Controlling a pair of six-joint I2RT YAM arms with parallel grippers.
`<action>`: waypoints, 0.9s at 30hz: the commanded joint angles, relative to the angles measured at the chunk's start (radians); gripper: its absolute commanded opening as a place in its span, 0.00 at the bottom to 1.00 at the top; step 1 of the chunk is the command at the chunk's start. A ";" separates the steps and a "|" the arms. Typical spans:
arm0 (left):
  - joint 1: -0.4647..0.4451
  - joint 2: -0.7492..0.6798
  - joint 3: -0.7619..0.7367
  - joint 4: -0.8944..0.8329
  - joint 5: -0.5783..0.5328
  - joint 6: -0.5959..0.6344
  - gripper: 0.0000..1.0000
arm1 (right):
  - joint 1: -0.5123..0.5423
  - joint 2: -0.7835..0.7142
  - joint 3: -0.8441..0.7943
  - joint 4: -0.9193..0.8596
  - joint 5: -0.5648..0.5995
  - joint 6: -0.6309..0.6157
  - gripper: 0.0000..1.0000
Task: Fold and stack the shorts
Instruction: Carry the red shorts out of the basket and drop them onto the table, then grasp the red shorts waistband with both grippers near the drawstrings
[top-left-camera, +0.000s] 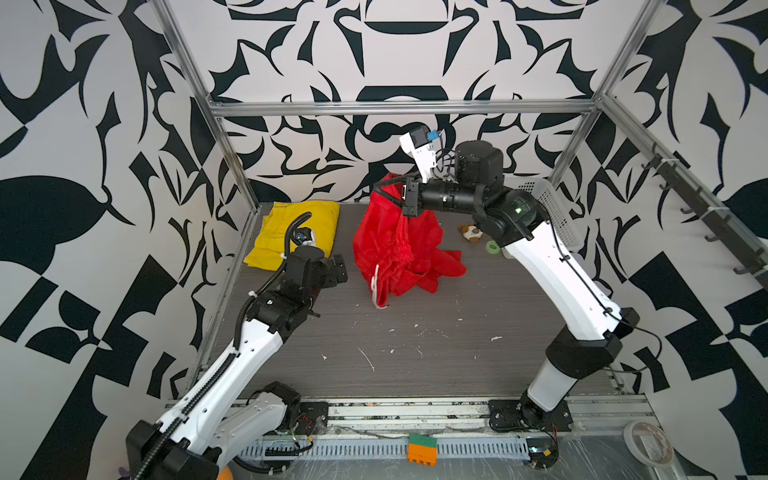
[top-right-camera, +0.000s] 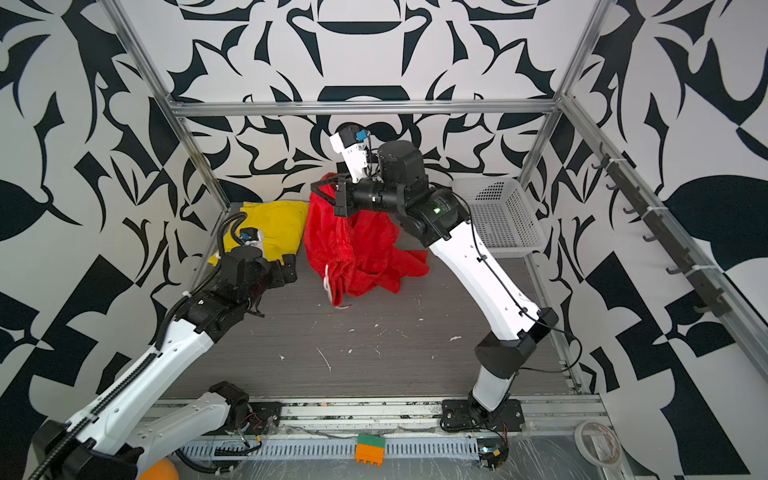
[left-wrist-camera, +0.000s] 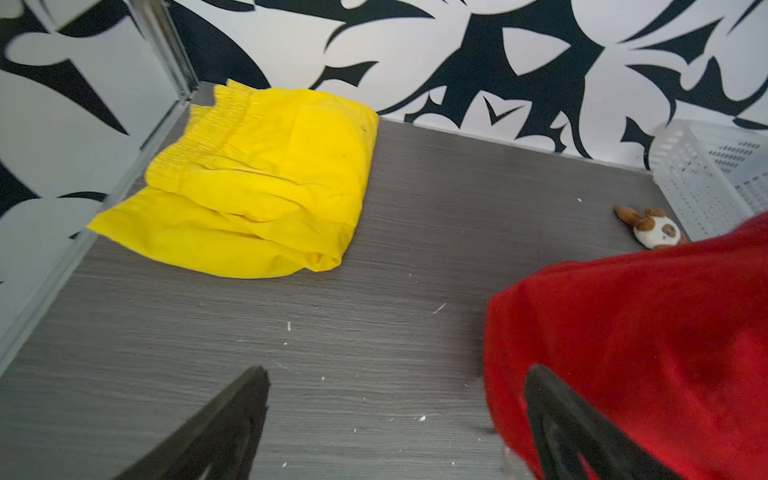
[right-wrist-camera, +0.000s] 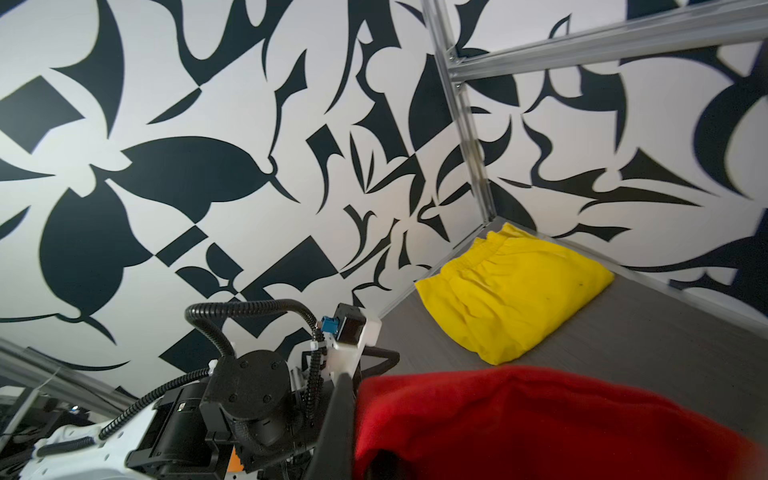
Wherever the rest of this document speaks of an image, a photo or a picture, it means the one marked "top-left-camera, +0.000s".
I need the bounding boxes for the yellow shorts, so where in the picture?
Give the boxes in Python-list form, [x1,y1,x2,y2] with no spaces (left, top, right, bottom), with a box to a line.
[243,200,340,271]

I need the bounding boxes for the red shorts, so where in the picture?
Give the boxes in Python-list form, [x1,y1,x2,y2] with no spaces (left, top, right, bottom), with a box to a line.
[353,174,467,310]

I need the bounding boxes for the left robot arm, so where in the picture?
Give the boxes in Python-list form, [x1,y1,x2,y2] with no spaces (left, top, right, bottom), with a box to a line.
[126,245,348,479]

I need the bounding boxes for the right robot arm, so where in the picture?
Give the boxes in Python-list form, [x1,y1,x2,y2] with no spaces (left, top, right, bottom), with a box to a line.
[396,138,638,427]

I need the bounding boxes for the brown white plush toy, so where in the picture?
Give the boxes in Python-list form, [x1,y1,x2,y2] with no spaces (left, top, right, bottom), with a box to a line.
[458,224,484,243]

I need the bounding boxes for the green tape roll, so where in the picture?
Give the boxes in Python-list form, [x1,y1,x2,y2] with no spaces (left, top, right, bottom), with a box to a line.
[485,240,501,255]

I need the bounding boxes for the white plastic basket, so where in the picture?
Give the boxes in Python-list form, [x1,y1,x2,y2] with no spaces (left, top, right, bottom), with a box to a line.
[506,176,584,251]

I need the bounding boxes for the orange green toy block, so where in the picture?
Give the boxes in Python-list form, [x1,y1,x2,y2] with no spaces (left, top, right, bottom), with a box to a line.
[407,434,438,467]

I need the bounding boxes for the green circuit board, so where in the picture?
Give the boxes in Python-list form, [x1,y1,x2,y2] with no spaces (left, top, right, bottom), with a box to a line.
[526,436,559,471]

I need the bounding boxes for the clear tape roll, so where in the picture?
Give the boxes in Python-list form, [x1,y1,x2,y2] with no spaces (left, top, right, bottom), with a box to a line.
[622,421,675,468]

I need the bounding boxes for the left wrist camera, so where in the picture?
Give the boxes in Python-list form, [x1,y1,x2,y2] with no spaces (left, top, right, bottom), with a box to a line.
[291,227,316,247]

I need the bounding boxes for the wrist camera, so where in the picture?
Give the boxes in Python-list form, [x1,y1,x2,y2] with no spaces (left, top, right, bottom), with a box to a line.
[291,227,316,247]
[399,126,440,183]

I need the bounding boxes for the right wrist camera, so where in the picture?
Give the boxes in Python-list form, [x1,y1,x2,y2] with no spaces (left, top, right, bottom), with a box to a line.
[399,126,440,183]

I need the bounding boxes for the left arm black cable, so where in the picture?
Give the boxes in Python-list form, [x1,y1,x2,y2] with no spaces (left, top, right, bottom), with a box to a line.
[131,211,314,480]

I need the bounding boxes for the white slotted cable duct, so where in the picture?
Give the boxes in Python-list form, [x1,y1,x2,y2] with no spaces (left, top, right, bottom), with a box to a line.
[239,437,530,461]

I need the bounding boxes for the grey wall hook rack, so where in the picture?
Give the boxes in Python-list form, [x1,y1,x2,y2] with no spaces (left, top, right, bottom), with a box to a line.
[644,142,767,289]

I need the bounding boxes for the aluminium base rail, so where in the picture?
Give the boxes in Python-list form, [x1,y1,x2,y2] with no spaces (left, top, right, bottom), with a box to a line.
[152,395,658,442]

